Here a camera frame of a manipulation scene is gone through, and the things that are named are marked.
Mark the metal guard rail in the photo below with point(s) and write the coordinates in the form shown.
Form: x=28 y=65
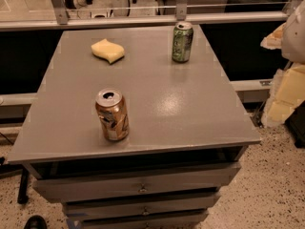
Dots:
x=25 y=15

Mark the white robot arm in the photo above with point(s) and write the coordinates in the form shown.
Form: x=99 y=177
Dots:
x=293 y=39

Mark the grey drawer cabinet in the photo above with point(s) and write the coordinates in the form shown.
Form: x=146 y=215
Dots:
x=187 y=131

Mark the green soda can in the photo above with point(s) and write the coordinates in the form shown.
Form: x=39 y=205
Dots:
x=182 y=41

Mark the black shoe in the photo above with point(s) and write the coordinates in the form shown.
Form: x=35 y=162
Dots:
x=35 y=222

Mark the orange soda can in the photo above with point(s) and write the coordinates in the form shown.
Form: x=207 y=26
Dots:
x=111 y=108

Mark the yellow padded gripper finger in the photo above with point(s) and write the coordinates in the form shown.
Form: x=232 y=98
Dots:
x=273 y=40
x=286 y=94

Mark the yellow sponge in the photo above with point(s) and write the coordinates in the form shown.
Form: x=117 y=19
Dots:
x=107 y=50

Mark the black stand leg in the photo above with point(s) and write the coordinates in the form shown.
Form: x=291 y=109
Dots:
x=22 y=194

